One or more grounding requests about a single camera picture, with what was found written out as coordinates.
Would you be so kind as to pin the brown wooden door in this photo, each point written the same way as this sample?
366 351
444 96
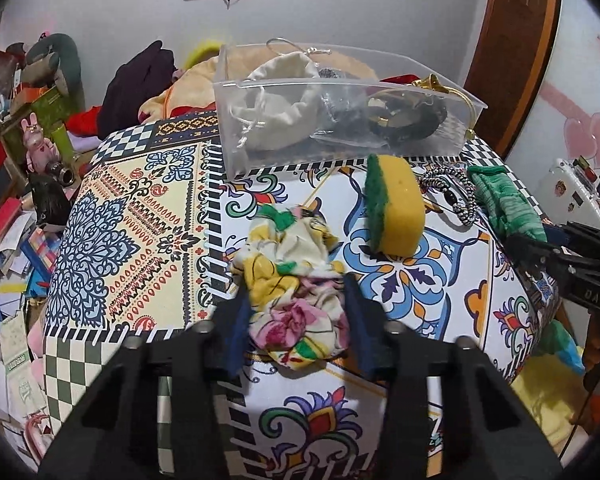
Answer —
517 50

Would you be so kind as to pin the bright green cloth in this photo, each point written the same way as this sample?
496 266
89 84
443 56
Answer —
562 342

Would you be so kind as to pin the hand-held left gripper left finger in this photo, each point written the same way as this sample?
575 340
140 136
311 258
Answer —
241 332

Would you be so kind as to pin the pink rabbit toy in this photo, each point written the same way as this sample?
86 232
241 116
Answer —
39 145

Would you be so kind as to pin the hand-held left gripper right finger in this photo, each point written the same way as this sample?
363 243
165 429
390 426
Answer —
359 327

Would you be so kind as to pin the yellow cloth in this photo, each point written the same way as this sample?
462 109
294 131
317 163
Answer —
555 395

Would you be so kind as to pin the patterned tablecloth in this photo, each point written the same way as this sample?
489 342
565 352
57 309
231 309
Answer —
180 240

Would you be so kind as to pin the green knitted cloth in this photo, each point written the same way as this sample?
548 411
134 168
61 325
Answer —
507 205

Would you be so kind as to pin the red cloth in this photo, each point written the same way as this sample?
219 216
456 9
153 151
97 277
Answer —
85 122

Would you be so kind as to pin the black lace item in bag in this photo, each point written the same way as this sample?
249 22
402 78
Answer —
341 105

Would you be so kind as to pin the black furry bag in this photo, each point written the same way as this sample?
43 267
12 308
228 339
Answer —
50 201

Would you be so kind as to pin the green cardboard box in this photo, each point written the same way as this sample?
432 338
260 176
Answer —
42 107

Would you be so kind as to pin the dark purple garment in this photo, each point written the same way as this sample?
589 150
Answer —
137 87

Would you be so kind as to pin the clear plastic box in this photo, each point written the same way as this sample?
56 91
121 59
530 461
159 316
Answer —
340 110

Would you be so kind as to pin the white suitcase with stickers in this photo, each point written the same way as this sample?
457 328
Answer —
577 187

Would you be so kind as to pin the yellow and green sponge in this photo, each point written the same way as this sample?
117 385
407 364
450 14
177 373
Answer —
397 205

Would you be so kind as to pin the grey green plush toy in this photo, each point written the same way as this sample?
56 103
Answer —
55 62

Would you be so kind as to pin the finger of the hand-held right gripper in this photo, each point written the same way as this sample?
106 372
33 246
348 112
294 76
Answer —
530 252
556 234

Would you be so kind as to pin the black and gold hair band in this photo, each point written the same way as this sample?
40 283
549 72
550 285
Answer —
405 117

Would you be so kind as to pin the floral fabric scrunchie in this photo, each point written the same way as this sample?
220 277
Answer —
292 285

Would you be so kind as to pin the pile of books and papers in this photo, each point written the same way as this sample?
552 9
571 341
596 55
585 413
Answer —
7 310

